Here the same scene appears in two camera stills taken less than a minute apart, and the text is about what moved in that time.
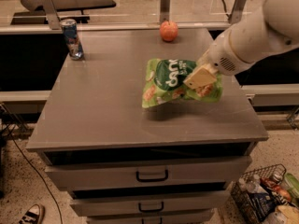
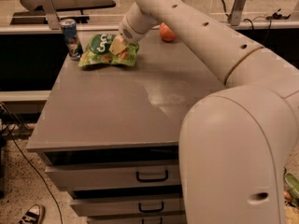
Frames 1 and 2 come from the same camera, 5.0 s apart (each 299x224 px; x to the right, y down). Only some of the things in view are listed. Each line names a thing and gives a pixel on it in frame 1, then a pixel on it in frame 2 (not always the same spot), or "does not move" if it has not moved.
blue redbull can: [74, 44] does not move
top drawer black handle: [166, 175] does not move
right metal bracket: [239, 4] does not move
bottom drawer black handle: [161, 220] does not move
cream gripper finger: [204, 76] -> [118, 45]
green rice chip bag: [164, 83] -> [97, 52]
